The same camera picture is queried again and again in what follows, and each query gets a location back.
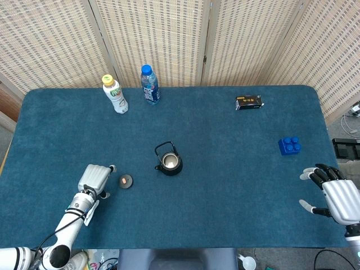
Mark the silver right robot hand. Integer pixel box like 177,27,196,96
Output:
299,163,360,226

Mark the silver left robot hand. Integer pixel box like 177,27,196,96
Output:
77,164,116,199

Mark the black lid with orange knob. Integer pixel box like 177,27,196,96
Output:
117,174,134,190

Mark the black cast iron teapot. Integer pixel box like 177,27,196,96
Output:
154,141,184,177

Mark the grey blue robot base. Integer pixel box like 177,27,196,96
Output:
117,247,239,270

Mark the black floor box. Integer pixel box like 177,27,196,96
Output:
331,137,360,160

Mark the blue toy building brick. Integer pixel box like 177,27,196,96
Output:
278,136,303,157

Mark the white drink bottle yellow cap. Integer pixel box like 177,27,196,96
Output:
102,74,129,114

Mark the white sneaker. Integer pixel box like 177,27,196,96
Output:
63,251,88,270

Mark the colourful plastic bag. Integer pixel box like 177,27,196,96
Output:
81,249,120,270

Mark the blue drink bottle blue cap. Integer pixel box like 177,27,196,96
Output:
140,64,161,106

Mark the white plastic scoop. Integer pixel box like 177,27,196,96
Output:
238,254,257,270

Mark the brown wooden board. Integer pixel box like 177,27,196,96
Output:
0,81,25,133

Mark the blue felt table cover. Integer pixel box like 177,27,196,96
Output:
0,85,347,251

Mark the black cardboard carton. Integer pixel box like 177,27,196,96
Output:
235,94,266,111

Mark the woven folding screen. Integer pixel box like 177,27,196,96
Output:
0,0,360,124

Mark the black floor cable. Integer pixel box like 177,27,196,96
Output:
314,249,357,270

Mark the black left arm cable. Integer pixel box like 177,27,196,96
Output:
33,184,98,259

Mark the white floor cable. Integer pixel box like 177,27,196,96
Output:
340,111,360,138

